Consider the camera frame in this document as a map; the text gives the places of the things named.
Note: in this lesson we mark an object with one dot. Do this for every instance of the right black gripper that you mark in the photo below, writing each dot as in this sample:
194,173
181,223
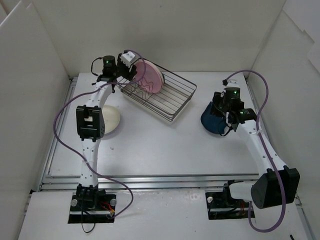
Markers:
216,103

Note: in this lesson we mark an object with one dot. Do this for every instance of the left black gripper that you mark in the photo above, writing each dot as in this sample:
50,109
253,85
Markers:
129,72

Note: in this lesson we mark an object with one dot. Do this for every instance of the blue shell-shaped plate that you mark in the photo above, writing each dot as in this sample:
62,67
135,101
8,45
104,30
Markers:
212,123

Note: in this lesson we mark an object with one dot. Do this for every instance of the pink plate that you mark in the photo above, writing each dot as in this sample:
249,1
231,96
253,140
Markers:
141,68

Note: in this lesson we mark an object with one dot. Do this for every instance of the black wire dish rack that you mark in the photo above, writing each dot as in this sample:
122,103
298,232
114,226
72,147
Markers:
168,103

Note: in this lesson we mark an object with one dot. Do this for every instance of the cream plate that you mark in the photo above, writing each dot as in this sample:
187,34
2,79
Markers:
111,117
153,77

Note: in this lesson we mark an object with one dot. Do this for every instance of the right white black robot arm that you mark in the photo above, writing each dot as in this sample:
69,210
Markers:
242,120

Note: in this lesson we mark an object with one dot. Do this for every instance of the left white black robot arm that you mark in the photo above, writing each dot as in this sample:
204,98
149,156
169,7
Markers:
90,121

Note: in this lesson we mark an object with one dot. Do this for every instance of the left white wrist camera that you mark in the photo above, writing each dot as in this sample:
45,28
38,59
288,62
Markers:
128,58

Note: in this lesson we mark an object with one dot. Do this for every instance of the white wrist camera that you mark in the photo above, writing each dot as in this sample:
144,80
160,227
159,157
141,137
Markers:
128,58
230,83

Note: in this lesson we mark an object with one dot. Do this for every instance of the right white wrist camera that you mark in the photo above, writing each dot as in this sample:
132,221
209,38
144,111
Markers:
230,83

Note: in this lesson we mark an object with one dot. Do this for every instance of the aluminium left rail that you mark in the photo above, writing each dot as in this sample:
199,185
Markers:
47,161

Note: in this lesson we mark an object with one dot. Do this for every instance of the aluminium rail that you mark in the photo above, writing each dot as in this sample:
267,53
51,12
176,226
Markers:
260,120
152,182
47,161

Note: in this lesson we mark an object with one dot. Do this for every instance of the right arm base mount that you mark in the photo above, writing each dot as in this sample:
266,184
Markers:
222,207

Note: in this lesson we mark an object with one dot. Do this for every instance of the aluminium right rail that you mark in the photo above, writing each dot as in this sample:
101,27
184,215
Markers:
260,120

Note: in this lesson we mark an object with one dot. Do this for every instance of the aluminium front rail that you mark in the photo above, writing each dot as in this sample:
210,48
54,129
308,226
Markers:
152,182

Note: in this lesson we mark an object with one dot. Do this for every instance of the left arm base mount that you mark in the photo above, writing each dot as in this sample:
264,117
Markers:
93,213

